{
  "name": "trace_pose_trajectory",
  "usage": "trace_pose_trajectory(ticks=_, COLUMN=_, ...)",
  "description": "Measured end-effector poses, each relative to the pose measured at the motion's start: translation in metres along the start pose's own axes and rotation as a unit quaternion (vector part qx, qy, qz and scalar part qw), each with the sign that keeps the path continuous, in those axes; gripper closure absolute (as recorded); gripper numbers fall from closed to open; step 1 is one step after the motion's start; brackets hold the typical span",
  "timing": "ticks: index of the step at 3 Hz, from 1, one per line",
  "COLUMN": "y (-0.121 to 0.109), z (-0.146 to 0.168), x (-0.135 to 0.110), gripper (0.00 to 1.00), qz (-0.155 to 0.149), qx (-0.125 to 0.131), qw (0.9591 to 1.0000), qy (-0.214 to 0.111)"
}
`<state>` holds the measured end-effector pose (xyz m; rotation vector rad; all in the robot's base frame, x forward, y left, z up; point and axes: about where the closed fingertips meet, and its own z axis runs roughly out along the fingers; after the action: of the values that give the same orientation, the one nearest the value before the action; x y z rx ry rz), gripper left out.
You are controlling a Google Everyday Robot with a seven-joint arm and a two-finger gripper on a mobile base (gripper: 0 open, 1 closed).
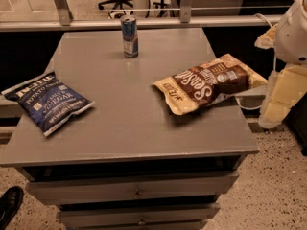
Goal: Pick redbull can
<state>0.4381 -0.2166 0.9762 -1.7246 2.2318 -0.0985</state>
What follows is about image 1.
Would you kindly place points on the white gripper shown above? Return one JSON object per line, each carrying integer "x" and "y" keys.
{"x": 294, "y": 37}

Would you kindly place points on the blue silver redbull can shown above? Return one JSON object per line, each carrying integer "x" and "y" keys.
{"x": 130, "y": 36}

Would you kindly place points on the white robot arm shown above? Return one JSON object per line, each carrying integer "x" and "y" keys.
{"x": 291, "y": 37}

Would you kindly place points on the brown cream snack bag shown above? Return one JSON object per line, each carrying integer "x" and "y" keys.
{"x": 208, "y": 83}

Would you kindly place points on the upper grey drawer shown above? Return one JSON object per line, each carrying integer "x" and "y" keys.
{"x": 132, "y": 187}

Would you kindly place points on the grey drawer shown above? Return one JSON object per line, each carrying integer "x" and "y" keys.
{"x": 132, "y": 187}
{"x": 139, "y": 216}

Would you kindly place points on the grey drawer cabinet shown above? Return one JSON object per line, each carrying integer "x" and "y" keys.
{"x": 130, "y": 130}

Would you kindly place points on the blue potato chips bag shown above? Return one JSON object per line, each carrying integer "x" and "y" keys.
{"x": 48, "y": 101}

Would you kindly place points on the lower grey drawer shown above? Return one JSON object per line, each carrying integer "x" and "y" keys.
{"x": 139, "y": 216}

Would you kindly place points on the black shoe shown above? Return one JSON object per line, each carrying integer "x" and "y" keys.
{"x": 10, "y": 203}

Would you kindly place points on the metal window rail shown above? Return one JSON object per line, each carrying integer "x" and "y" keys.
{"x": 142, "y": 23}

